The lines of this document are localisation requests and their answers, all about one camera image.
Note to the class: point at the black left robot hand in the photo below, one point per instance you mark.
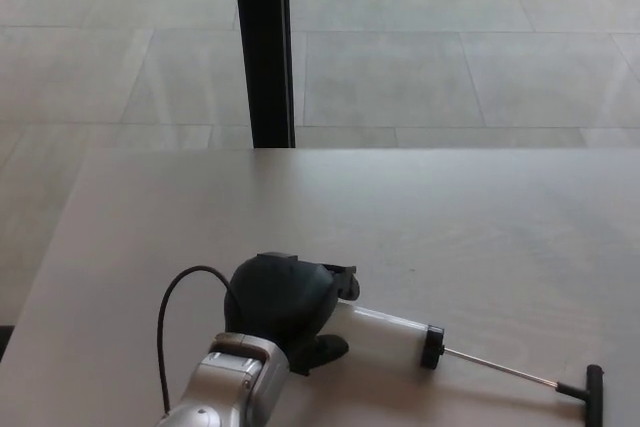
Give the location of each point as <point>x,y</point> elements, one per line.
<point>275,302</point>

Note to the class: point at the white Franklin air pump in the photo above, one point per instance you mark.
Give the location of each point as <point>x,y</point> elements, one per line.
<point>385,329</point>

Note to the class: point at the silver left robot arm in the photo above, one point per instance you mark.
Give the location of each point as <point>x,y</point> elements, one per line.
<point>235,382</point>

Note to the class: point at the black floor object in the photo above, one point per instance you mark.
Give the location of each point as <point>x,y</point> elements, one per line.
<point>4,342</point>

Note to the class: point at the black vertical frame post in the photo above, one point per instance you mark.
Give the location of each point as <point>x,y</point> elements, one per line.
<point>262,47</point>

